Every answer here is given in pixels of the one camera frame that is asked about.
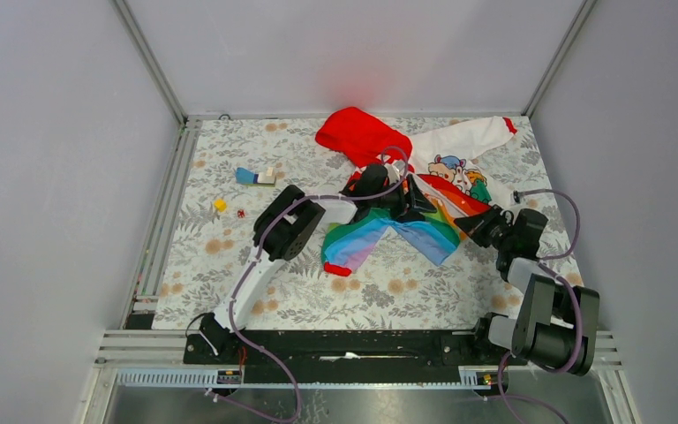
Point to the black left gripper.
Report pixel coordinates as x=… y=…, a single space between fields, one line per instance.
x=419 y=204

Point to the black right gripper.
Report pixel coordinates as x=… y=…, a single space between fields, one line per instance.
x=476 y=224

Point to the rainbow red white kids jacket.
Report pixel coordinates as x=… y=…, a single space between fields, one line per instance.
x=443 y=161

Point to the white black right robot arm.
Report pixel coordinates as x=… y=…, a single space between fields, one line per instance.
x=556 y=325

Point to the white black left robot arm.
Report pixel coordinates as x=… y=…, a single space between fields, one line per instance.
x=287 y=224

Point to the blue white toy block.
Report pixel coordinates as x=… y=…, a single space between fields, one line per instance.
x=250 y=178

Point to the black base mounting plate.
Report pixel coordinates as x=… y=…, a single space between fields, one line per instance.
x=349 y=356

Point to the floral patterned table mat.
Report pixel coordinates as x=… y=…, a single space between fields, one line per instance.
x=395 y=288

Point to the small yellow cube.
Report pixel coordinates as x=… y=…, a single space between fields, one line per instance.
x=219 y=205

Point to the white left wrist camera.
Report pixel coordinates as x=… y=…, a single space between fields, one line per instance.
x=397 y=173

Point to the aluminium frame rails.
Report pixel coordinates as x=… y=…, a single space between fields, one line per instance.
x=100 y=392

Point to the grey slotted cable duct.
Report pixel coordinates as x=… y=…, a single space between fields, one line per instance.
x=179 y=378

